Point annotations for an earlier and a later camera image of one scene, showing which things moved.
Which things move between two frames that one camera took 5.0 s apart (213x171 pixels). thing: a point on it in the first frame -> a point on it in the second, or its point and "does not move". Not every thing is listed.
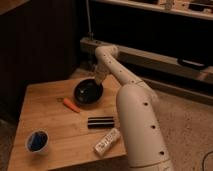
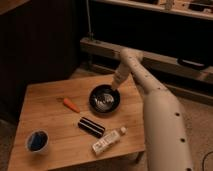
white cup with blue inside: [37, 142] does not move
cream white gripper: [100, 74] -> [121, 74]
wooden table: [55, 129] does not move
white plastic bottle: [102, 146] does not move
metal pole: [90, 35] does not move
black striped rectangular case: [102, 122] -> [91, 127]
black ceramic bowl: [88, 92] -> [104, 99]
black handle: [190, 63] does not move
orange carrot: [69, 104] does not move
